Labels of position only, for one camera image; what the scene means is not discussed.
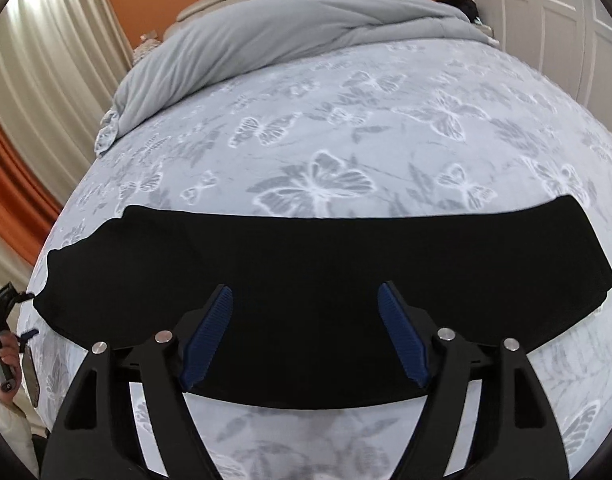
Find person's left hand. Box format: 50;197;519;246
0;331;22;378

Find dark cloth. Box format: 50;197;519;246
436;0;483;23

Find butterfly print bed sheet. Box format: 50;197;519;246
26;35;612;480

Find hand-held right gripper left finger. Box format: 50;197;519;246
42;284;234;480

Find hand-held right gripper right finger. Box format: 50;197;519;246
377;281;572;480

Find person's left forearm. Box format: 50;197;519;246
0;387;40;478

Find orange curtain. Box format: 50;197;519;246
0;102;61;261

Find cream curtain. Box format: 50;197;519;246
0;220;36;301
0;0;134;201

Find black pants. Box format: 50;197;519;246
33;194;612;410

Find white fluffy ornament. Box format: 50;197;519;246
133;32;161;63

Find grey duvet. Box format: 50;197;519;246
94;0;499;156

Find white wardrobe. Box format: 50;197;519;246
461;0;612;161

